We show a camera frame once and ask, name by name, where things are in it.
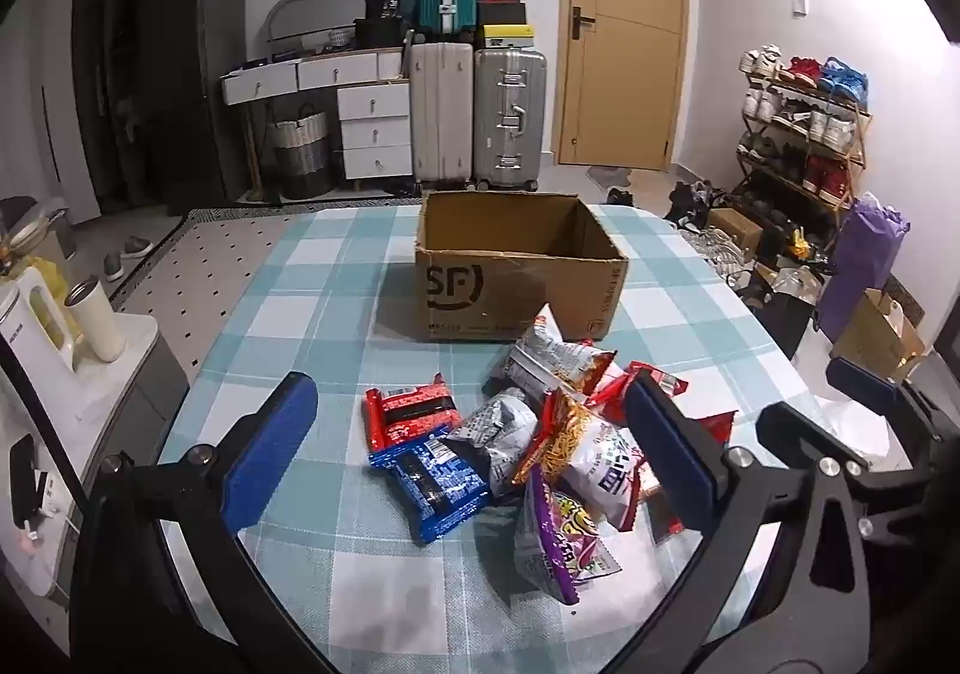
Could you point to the yellow toy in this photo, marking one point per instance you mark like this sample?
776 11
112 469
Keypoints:
799 245

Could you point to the silver suitcase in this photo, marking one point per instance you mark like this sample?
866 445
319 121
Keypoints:
510 111

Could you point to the rows of assorted shoes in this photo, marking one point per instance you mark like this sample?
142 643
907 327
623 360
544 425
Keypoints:
840 77

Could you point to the white kettle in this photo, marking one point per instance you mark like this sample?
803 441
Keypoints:
30 336

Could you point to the black storage box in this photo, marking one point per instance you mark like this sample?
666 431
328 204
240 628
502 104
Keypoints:
381 32

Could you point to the wooden shoe rack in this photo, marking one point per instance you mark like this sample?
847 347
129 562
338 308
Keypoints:
862 134

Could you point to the white tumbler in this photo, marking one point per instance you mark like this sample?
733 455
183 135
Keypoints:
97 329

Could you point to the black device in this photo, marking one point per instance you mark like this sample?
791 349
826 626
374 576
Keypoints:
26 479

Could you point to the purple snack packet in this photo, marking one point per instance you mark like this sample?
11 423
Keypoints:
559 546

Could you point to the dark refrigerator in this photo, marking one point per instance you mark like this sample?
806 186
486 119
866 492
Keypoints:
195 81

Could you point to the woven laundry basket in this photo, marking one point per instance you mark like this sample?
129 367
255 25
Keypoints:
300 156

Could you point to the white drawer desk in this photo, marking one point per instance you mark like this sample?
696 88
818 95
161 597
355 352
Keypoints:
375 119

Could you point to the grey door mat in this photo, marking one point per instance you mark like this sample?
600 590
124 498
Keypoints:
609 176

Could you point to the white suitcase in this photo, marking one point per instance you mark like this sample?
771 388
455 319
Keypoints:
442 111

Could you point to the yellow plastic bag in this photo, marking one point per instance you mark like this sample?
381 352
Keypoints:
54 314

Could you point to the group of loose shoes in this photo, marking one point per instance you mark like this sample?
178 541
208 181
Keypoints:
694 201

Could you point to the silver orange snack packet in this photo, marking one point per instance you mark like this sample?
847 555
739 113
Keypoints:
540 359

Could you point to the blue cookie packet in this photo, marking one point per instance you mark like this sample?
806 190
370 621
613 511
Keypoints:
442 494

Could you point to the grey slipper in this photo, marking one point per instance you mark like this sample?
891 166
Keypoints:
112 267
136 246

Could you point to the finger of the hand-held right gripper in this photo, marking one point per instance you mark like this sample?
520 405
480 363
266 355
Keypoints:
791 428
862 381

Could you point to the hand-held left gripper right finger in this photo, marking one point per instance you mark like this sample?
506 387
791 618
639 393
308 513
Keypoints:
671 456

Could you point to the orange white snack packet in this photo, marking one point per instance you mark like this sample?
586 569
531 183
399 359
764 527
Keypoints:
592 471

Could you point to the red black-striped snack packet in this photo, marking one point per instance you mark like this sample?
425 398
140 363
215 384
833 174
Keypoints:
611 389
409 419

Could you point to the black tote bag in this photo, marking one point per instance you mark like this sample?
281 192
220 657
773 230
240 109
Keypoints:
780 314

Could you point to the plain black shoe box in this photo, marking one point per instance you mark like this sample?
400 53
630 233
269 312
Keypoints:
502 15

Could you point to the wooden door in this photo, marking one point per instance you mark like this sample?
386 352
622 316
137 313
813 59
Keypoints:
622 81

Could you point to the silver purple-edged snack packet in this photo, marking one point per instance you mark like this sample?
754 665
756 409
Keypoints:
499 434

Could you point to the small cardboard box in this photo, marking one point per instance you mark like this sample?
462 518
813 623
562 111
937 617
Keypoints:
735 228

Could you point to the white side cabinet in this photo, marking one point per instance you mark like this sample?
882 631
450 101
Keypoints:
112 389

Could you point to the open cardboard box on floor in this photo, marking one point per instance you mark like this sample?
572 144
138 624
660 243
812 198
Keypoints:
870 336

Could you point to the white plastic bag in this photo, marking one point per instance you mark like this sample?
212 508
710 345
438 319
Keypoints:
855 430

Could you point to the purple bag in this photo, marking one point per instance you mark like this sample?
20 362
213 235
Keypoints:
862 254

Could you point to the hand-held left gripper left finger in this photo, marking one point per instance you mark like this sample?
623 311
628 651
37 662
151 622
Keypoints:
274 449

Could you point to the black printed bag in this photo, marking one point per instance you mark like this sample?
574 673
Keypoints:
385 0

